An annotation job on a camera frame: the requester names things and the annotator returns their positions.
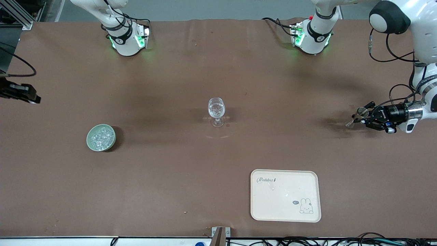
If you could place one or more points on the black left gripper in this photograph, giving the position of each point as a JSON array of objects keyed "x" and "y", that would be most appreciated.
[{"x": 392, "y": 112}]

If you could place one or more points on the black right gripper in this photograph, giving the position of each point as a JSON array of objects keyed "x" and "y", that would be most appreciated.
[{"x": 17, "y": 91}]

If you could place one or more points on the steel double jigger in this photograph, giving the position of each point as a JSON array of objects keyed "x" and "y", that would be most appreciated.
[{"x": 361, "y": 112}]

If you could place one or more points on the clear stemmed wine glass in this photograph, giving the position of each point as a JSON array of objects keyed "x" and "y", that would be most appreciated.
[{"x": 216, "y": 110}]

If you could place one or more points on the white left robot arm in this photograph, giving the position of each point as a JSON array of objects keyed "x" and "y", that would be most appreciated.
[{"x": 426, "y": 30}]

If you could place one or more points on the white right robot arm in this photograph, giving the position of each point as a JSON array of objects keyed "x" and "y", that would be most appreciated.
[{"x": 123, "y": 44}]

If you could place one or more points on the clear ice cubes pile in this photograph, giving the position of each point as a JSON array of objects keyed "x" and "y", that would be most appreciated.
[{"x": 101, "y": 137}]

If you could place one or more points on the pale green ceramic bowl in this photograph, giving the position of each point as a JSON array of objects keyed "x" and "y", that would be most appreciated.
[{"x": 91, "y": 145}]

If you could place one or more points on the cream rabbit print tray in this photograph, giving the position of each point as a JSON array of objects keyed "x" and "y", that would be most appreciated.
[{"x": 285, "y": 201}]

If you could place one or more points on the brown table cover mat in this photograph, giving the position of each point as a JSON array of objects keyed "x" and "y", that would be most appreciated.
[{"x": 170, "y": 184}]

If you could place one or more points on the aluminium frame profile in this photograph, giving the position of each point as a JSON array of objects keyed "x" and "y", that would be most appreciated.
[{"x": 20, "y": 13}]

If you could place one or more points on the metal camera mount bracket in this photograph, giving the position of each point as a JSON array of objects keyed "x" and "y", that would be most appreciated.
[{"x": 220, "y": 235}]

